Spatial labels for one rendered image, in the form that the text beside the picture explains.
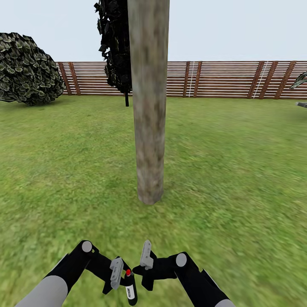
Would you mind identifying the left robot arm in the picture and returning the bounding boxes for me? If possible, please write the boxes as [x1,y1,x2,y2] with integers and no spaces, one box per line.
[14,240,131,307]

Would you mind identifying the pesticide atomizer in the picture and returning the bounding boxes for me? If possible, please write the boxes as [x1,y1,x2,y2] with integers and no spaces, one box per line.
[124,269,138,306]

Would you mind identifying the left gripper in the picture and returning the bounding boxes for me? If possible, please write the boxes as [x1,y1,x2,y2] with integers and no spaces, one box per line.
[94,257,131,294]

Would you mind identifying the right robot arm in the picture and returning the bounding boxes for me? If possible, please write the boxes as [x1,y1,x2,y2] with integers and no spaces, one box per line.
[132,240,236,307]

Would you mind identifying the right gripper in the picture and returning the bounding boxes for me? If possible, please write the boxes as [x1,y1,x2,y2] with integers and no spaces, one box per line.
[132,251,167,291]

